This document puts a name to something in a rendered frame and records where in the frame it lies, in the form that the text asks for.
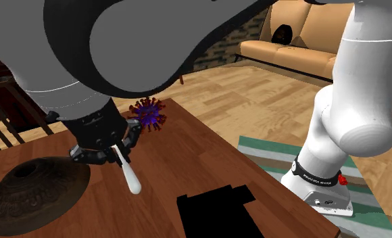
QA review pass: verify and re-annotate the striped robot stand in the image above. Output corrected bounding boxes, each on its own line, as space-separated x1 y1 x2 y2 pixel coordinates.
237 135 392 238

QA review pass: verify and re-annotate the brown wooden table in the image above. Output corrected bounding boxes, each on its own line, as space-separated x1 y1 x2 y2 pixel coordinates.
0 97 342 238

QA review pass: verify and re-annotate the dark wooden chair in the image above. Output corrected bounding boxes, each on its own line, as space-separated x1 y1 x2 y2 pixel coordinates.
0 77 55 153

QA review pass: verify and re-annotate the dark brown patterned bowl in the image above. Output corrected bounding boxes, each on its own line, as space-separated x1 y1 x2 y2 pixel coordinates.
0 157 92 237

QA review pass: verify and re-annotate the purple spiky virus toy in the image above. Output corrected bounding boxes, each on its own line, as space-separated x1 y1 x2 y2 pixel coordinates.
128 97 168 133

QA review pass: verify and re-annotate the white spoon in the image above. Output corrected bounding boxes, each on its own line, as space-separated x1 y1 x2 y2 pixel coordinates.
112 144 143 195

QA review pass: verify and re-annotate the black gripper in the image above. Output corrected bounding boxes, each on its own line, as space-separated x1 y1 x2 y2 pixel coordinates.
60 98 143 166

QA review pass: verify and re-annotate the tan sofa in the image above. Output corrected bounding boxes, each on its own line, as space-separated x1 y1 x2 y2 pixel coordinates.
238 0 392 99

